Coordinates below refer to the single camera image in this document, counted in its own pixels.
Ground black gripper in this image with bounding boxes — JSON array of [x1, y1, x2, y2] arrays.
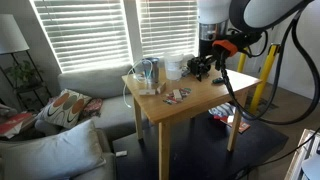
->
[[187, 55, 213, 83]]

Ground light wooden table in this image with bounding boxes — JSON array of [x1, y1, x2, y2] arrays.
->
[[121, 64, 263, 180]]

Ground colourful magazines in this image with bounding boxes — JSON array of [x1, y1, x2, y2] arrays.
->
[[209, 103, 251, 134]]

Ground white window blind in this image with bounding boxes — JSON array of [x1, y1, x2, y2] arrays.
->
[[29, 0, 133, 74], [135, 0, 200, 59]]

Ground dark blue rug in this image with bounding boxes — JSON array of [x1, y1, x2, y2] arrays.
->
[[112, 111, 289, 180]]

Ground red patterned cloth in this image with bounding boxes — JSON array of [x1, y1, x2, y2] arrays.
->
[[81, 97, 104, 118]]

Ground orange oval patterned pillow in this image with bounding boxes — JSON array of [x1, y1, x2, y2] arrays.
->
[[39, 88, 93, 130]]

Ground plain grey pillow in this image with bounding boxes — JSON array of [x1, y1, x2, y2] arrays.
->
[[0, 119, 107, 180]]

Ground black metal shelf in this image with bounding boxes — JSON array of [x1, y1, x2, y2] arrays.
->
[[0, 49, 53, 111]]

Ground green potted plant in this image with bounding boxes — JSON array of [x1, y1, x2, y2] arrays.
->
[[4, 59, 43, 89]]

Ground red book stack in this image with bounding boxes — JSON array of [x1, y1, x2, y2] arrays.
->
[[0, 111, 34, 139]]

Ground white shade floor lamp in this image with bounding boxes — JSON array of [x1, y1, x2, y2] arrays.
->
[[0, 13, 30, 55]]

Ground yellow post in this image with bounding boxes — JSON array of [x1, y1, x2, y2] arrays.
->
[[249, 43, 281, 114], [237, 46, 249, 74]]

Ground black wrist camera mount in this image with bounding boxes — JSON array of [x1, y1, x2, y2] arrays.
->
[[229, 29, 264, 48]]

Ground white cable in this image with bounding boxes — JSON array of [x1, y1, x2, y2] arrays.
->
[[123, 59, 154, 109]]

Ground thick black robot hose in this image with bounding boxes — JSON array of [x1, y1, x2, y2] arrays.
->
[[218, 9, 320, 126]]

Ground thin black cable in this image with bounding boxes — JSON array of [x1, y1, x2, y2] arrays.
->
[[233, 126, 320, 180]]

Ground white cart frame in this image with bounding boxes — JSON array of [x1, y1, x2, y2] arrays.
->
[[284, 128, 320, 180]]

